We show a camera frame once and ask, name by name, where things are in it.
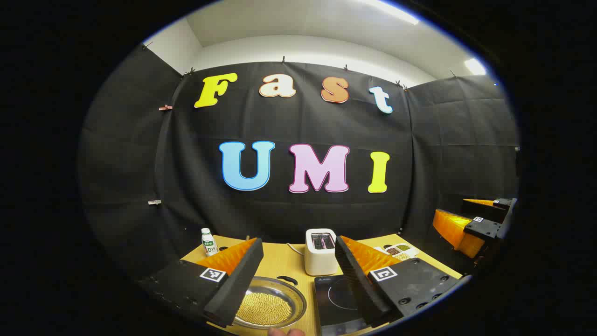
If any black induction cooktop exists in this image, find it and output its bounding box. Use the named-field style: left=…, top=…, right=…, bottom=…
left=313, top=274, right=369, bottom=336

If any black backdrop cloth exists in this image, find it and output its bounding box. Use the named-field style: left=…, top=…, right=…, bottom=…
left=77, top=44, right=519, bottom=280

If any steel pot with black handles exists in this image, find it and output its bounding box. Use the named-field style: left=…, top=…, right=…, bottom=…
left=233, top=275, right=307, bottom=329

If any white divided dish of grains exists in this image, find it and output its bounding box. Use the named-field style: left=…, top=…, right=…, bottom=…
left=385, top=243, right=420, bottom=261

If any white toaster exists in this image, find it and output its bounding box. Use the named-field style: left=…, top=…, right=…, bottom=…
left=305, top=228, right=340, bottom=276

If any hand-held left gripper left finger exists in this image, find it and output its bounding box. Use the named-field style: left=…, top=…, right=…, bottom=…
left=138, top=237, right=264, bottom=328

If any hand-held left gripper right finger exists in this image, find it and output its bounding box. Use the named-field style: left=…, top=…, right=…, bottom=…
left=334, top=235, right=463, bottom=328

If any heap of soybeans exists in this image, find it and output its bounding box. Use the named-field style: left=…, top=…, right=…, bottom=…
left=236, top=292, right=293, bottom=326

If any white drink bottle green label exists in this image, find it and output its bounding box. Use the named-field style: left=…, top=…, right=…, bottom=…
left=201, top=228, right=219, bottom=257

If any long ceiling light strip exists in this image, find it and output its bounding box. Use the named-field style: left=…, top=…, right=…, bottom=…
left=366, top=0, right=421, bottom=25

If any ceiling light panel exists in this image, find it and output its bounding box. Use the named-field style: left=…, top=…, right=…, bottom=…
left=464, top=57, right=487, bottom=76

